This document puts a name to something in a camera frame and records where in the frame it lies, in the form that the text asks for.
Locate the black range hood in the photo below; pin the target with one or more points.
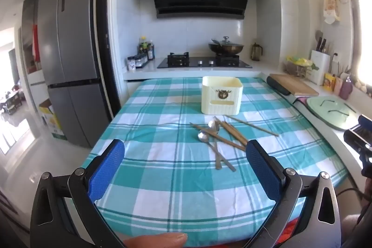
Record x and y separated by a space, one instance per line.
200 1

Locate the black gas stove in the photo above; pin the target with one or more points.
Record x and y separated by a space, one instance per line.
203 62

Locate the cardboard box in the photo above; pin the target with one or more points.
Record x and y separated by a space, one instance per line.
52 123

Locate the teal checked tablecloth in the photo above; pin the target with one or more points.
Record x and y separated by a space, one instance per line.
174 178

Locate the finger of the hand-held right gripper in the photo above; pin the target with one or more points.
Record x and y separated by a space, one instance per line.
365 121

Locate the wooden chopstick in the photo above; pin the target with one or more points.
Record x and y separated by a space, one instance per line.
221 139
231 131
235 131
255 126

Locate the glass pot lid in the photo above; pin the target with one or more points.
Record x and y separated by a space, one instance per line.
224 41

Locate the pink mat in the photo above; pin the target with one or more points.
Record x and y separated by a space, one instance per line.
300 101

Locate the person's left hand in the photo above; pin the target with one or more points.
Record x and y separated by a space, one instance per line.
157 240

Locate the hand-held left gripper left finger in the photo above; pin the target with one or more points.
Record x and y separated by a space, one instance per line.
107 169

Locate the green round lid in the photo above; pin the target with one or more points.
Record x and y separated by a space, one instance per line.
331 113

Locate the dark sauce bottle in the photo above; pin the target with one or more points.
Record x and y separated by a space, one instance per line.
150 52

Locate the dark rolled mat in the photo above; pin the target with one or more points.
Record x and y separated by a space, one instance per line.
279 86

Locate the glass kettle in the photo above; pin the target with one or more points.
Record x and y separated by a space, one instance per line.
256 52

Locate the pink soap dispenser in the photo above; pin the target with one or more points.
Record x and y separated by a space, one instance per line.
345 89

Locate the white knife block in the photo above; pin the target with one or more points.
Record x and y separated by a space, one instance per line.
319 68

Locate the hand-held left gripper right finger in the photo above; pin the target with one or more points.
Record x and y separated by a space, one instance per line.
263 169

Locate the black wok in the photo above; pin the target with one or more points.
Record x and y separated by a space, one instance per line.
225 49

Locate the wooden cutting board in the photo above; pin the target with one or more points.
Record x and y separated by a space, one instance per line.
296 83

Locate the metal spoon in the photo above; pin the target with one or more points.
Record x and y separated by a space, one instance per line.
213 124
202 135

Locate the grey refrigerator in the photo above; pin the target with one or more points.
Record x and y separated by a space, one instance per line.
72 33

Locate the yellow cap oil bottle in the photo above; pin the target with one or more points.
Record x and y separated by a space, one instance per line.
142 47

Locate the cream ribbed utensil holder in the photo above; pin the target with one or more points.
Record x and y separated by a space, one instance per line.
222 97

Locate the red hanging cloth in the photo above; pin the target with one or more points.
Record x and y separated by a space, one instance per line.
36 41

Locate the orange packet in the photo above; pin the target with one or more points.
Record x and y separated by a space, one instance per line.
329 81

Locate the hanging printed oven mitt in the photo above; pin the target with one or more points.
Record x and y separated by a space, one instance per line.
331 4

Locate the row of spice jars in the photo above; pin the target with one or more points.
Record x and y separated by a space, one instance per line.
141 60

